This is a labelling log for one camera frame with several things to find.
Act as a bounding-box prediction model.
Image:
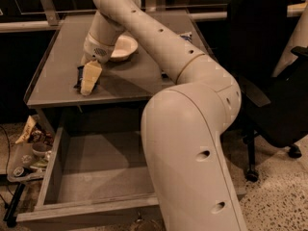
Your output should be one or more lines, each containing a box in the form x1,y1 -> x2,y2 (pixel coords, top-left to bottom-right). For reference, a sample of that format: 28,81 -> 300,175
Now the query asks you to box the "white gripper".
80,34 -> 115,95

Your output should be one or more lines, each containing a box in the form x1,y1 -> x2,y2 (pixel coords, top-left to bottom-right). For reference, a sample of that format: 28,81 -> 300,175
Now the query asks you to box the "blue rxbar blueberry bar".
74,65 -> 98,92

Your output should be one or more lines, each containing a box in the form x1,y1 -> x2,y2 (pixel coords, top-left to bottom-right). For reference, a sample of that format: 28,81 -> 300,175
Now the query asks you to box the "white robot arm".
83,0 -> 247,231

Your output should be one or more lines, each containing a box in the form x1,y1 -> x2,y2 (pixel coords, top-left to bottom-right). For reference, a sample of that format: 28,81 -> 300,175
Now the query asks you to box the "open grey top drawer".
17,127 -> 161,231

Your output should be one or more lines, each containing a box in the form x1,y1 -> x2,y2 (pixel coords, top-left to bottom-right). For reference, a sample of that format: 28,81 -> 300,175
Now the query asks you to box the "grey cabinet table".
23,9 -> 231,137

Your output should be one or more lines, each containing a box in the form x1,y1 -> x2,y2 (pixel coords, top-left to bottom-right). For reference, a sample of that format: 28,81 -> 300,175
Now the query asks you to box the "white paper bowl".
111,36 -> 139,62

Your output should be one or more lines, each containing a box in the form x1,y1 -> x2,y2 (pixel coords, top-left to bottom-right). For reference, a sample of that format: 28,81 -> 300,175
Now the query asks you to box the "blue white chip bag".
180,32 -> 193,42

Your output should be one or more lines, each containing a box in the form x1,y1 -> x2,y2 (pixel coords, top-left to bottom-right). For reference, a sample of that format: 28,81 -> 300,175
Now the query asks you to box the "clear bin of snacks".
8,115 -> 54,182

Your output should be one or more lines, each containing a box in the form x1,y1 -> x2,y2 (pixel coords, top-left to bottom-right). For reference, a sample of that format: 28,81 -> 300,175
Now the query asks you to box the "black stand leg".
3,183 -> 25,228

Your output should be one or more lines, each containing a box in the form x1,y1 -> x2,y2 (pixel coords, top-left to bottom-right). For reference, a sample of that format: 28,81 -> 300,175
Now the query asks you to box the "black office chair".
223,0 -> 308,182

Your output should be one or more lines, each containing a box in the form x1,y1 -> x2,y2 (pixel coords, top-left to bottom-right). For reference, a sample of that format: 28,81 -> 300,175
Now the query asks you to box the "metal drawer handle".
129,212 -> 163,231

